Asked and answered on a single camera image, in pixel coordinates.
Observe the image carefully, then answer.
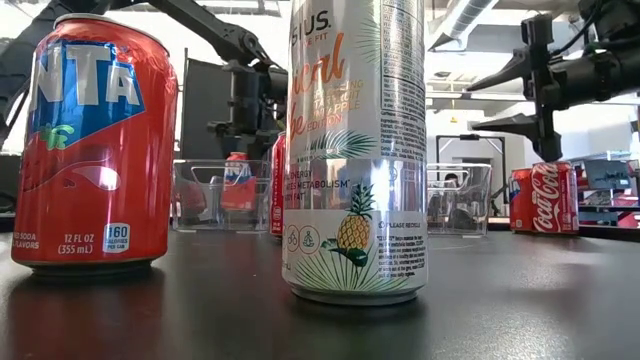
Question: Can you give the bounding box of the black room divider panel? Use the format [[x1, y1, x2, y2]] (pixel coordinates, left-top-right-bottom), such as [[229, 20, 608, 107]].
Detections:
[[178, 47, 251, 161]]

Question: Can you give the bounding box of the person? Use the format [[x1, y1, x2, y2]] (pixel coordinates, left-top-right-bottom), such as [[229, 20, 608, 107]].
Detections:
[[429, 172, 481, 231]]

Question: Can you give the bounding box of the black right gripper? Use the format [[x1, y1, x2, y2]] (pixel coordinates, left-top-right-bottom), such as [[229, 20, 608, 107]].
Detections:
[[466, 13, 621, 164]]

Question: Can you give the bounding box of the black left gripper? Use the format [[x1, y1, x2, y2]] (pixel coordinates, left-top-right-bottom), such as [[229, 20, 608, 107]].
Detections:
[[207, 58, 289, 161]]

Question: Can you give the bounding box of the silver ceiling duct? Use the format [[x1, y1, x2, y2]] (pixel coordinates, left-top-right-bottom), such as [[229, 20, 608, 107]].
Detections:
[[428, 0, 506, 51]]

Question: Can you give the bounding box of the red Coca-Cola can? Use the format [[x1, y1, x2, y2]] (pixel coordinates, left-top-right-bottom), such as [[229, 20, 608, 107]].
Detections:
[[269, 130, 288, 238], [529, 160, 580, 235]]

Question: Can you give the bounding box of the black metal frame stand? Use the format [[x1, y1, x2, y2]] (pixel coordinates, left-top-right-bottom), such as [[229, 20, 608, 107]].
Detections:
[[435, 132, 507, 211]]

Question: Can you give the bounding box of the red Fanta soda can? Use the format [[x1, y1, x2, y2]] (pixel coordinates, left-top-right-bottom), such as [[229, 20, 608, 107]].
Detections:
[[508, 167, 535, 232], [10, 13, 179, 276], [219, 151, 259, 212]]

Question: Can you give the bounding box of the cluttered shelf rack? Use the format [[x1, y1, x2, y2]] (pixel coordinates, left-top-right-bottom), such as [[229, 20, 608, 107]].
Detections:
[[574, 149, 640, 231]]

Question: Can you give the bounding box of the clear plastic bin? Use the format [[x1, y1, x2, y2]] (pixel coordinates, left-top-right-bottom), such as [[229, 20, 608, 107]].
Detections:
[[426, 162, 494, 237], [171, 158, 274, 234]]

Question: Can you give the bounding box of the white Celsius drink can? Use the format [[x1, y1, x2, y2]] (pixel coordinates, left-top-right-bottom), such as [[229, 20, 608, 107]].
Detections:
[[281, 0, 430, 306]]

